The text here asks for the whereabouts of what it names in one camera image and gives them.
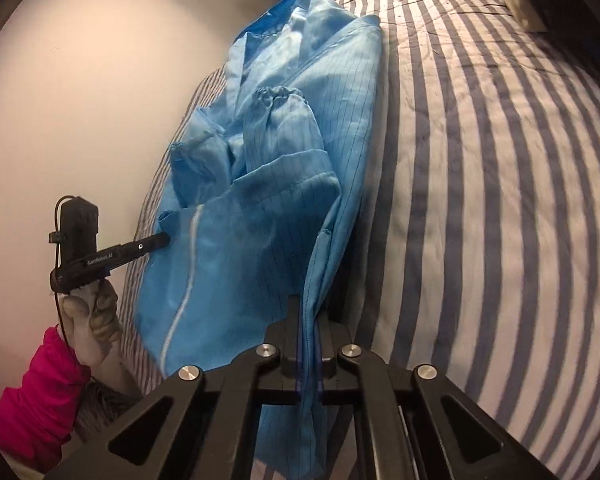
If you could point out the pink sleeved left forearm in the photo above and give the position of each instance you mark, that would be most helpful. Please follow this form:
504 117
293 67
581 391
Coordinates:
37 418

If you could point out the left hand in grey glove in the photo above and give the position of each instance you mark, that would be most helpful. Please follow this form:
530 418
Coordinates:
89 322

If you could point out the black camera box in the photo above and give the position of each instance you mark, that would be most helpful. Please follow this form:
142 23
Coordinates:
78 229

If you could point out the blue pinstriped work coat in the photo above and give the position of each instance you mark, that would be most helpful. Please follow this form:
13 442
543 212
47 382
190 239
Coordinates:
263 190

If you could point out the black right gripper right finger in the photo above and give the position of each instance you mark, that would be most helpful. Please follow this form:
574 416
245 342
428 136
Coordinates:
392 423

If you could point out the blue white striped quilt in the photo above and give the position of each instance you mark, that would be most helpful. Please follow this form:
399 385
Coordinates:
476 247

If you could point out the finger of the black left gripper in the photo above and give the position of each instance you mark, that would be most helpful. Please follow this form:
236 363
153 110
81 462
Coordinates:
134 250

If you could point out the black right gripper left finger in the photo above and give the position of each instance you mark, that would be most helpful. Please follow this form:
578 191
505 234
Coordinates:
197 424

